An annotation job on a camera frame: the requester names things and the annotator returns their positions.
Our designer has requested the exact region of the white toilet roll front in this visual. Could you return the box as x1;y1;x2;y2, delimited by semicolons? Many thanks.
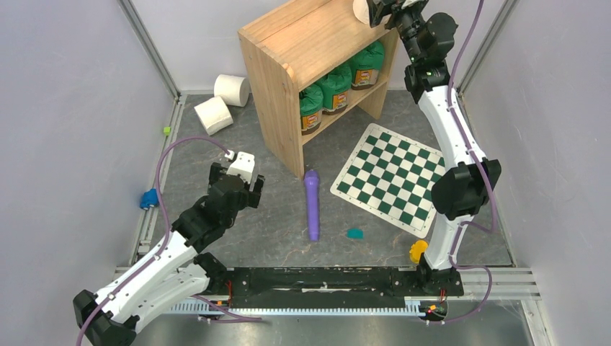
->
352;0;370;25

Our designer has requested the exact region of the white toilet roll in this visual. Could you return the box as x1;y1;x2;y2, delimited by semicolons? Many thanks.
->
352;0;370;25
195;97;233;136
213;74;251;107

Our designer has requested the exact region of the white toilet roll back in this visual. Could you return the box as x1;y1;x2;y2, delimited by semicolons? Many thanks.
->
213;74;251;107

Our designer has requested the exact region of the green roll orange label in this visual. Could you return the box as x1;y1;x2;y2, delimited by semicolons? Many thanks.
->
315;63;352;115

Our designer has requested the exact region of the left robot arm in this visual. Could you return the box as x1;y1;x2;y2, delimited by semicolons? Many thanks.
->
73;152;264;345

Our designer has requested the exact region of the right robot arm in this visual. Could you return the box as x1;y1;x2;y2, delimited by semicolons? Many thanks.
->
366;1;501;294

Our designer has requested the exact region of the wooden shelf unit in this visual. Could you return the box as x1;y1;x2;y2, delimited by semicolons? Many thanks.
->
238;1;401;178

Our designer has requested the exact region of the purple toy microphone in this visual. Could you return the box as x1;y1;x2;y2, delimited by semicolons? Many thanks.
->
303;170;320;241

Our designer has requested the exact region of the blue toy car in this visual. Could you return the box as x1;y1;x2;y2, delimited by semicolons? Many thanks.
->
139;188;159;210

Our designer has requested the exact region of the teal small block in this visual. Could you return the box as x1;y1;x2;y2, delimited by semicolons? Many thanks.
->
346;229;364;240

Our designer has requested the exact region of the green white chessboard mat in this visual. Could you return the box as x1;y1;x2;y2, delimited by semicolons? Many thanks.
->
330;123;445;239

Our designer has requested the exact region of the yellow toy piece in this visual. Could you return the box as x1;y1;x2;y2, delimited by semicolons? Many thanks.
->
409;239;428;264

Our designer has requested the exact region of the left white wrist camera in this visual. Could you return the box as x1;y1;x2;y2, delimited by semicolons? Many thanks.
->
225;150;255;185

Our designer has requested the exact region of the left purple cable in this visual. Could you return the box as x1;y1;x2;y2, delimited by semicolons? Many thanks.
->
75;136;264;346

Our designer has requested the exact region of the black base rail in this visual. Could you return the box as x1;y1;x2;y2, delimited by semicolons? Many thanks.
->
203;267;464;309

